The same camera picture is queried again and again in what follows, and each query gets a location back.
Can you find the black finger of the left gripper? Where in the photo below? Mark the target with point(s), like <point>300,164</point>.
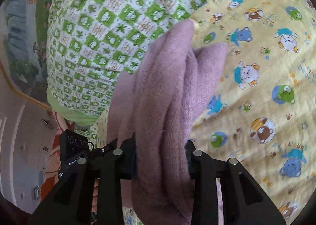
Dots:
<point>110,147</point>

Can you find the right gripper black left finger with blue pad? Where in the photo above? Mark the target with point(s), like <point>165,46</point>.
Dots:
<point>119,164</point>

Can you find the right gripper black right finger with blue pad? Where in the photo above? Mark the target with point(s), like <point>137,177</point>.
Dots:
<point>203,170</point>

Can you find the pink purple knit sweater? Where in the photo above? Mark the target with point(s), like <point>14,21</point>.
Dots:
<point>158,105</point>

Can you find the person's left hand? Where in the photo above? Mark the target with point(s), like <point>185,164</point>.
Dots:
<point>95,196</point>

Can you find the red cream floral blanket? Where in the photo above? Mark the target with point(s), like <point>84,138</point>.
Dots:
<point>53,162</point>

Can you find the yellow bear print bedsheet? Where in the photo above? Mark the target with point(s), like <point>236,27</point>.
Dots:
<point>263,111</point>

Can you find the green white checkered quilt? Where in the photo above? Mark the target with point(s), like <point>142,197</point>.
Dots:
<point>90,42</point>

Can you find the framed landscape painting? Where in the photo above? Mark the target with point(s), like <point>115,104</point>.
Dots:
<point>24,26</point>

